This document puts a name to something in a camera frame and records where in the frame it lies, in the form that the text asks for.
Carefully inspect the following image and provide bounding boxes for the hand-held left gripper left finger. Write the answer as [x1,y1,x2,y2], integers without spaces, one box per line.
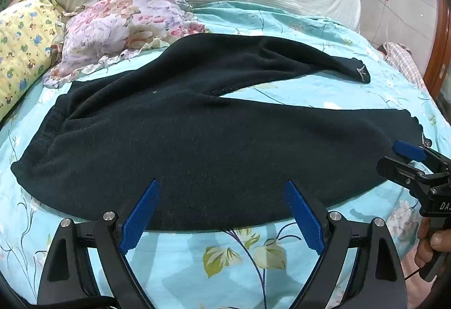
[37,178,161,309]

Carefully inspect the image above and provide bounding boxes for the white cable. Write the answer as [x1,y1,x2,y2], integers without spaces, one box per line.
[373,0,392,46]

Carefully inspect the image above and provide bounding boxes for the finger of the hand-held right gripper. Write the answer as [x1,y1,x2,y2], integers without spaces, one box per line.
[392,140,451,176]
[376,156,425,190]

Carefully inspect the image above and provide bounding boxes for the pink floral ruffled pillow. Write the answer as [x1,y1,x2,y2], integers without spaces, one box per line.
[44,0,207,89]

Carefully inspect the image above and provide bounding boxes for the wooden door frame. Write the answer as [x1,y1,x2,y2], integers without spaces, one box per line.
[423,0,451,98]

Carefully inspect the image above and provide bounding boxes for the person's right hand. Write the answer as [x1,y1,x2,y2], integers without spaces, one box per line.
[414,215,451,268]

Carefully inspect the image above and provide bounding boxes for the yellow cartoon print pillow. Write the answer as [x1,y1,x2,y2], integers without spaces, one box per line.
[0,0,66,121]

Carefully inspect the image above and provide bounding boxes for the black pants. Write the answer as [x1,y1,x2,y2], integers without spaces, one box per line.
[10,33,431,233]

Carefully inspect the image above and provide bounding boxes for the light blue floral bed sheet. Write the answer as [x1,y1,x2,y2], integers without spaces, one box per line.
[0,1,441,309]

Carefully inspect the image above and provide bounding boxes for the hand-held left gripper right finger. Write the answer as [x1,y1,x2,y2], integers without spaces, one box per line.
[285,180,404,309]

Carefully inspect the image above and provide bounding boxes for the plaid cloth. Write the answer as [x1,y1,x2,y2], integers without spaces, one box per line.
[382,42,428,91]

